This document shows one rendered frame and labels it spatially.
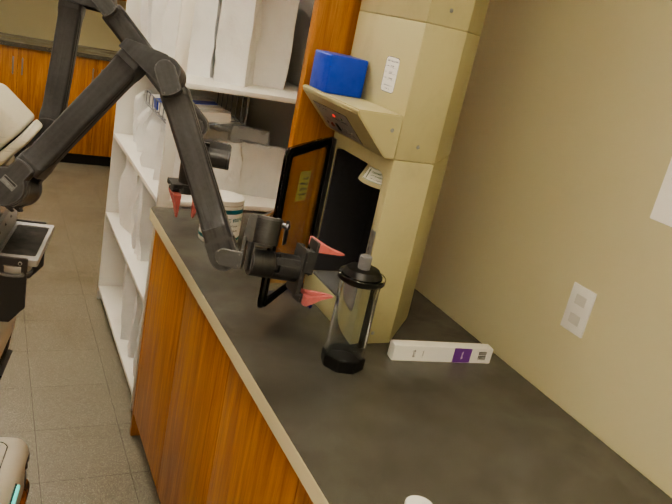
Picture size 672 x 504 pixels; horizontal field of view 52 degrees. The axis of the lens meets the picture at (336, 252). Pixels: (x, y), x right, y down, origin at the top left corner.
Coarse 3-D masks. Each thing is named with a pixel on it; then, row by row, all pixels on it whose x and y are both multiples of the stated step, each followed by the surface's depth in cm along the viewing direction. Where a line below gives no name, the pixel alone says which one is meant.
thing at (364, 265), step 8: (360, 256) 151; (368, 256) 151; (352, 264) 153; (360, 264) 151; (368, 264) 151; (344, 272) 151; (352, 272) 150; (360, 272) 149; (368, 272) 150; (376, 272) 152; (360, 280) 148; (368, 280) 149; (376, 280) 150
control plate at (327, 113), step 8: (320, 104) 169; (320, 112) 175; (328, 112) 168; (336, 112) 161; (328, 120) 174; (336, 120) 167; (344, 120) 160; (336, 128) 172; (344, 128) 166; (352, 128) 159; (352, 136) 164
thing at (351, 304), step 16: (352, 288) 149; (336, 304) 153; (352, 304) 150; (368, 304) 151; (336, 320) 153; (352, 320) 151; (368, 320) 153; (336, 336) 154; (352, 336) 153; (368, 336) 157; (336, 352) 155; (352, 352) 154
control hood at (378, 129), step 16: (320, 96) 165; (336, 96) 162; (352, 112) 150; (368, 112) 148; (384, 112) 151; (368, 128) 150; (384, 128) 151; (400, 128) 153; (368, 144) 157; (384, 144) 153
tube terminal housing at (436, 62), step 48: (384, 48) 161; (432, 48) 149; (384, 96) 160; (432, 96) 153; (336, 144) 181; (432, 144) 158; (384, 192) 159; (432, 192) 170; (384, 240) 163; (384, 288) 168; (384, 336) 174
